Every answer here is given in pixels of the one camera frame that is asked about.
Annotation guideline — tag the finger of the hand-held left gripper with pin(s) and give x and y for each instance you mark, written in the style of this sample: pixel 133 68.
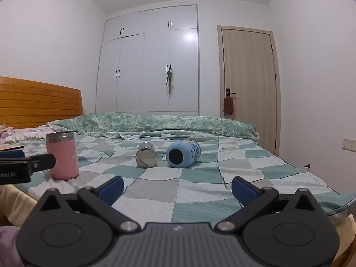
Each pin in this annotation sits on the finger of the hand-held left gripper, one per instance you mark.
pixel 43 162
pixel 11 154

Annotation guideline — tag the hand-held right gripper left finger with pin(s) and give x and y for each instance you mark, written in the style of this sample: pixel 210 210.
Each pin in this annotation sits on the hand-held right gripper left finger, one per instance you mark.
pixel 112 189

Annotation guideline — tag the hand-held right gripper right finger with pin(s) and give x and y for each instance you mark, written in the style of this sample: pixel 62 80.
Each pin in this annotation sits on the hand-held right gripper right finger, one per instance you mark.
pixel 242 190

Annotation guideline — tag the pink cup with steel rim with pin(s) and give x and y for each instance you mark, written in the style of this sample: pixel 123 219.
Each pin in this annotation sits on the pink cup with steel rim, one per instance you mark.
pixel 64 158

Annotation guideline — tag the stainless steel cup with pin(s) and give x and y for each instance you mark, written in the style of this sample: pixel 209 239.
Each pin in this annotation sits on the stainless steel cup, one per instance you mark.
pixel 146 157

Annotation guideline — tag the light blue printed cup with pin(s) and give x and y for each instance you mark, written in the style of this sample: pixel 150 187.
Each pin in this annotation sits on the light blue printed cup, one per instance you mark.
pixel 182 153

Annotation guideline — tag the flat orange black object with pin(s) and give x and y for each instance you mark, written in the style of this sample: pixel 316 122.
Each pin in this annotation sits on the flat orange black object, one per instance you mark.
pixel 11 147

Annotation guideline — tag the purple floral pillow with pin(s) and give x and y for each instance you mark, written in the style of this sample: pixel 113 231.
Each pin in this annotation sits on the purple floral pillow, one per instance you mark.
pixel 25 133

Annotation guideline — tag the yellow bed sheet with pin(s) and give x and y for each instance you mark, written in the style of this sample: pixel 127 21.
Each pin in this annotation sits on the yellow bed sheet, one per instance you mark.
pixel 14 200

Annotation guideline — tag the green checkered blanket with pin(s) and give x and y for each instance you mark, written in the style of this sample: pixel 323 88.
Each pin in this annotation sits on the green checkered blanket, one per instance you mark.
pixel 194 183

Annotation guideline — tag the wooden headboard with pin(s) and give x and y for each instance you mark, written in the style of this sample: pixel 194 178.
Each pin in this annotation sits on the wooden headboard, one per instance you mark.
pixel 39 103

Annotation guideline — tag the black door stopper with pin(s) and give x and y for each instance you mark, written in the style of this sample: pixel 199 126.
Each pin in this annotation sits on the black door stopper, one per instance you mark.
pixel 307 166

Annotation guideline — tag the purple cloth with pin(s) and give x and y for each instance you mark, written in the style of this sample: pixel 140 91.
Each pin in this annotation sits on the purple cloth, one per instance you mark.
pixel 9 244

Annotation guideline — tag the green floral quilt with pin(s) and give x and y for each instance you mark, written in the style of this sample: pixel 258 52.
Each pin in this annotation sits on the green floral quilt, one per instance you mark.
pixel 155 122

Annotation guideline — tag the brown hanging cloth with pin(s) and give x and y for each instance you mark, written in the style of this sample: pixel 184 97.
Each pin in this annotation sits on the brown hanging cloth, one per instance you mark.
pixel 228 105

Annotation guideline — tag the beige wooden door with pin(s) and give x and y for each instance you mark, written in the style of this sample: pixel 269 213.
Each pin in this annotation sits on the beige wooden door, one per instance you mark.
pixel 250 89

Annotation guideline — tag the green toy hanging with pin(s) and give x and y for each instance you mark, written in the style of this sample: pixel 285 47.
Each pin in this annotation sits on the green toy hanging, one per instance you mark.
pixel 169 79

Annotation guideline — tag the white wardrobe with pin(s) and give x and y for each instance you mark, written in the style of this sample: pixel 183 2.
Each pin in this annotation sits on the white wardrobe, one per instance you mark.
pixel 144 69

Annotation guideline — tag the wooden bed frame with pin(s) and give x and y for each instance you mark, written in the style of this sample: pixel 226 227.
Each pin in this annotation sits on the wooden bed frame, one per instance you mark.
pixel 346 244

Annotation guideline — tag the white wall socket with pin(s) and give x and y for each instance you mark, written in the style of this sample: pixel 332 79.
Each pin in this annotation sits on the white wall socket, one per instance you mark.
pixel 350 143

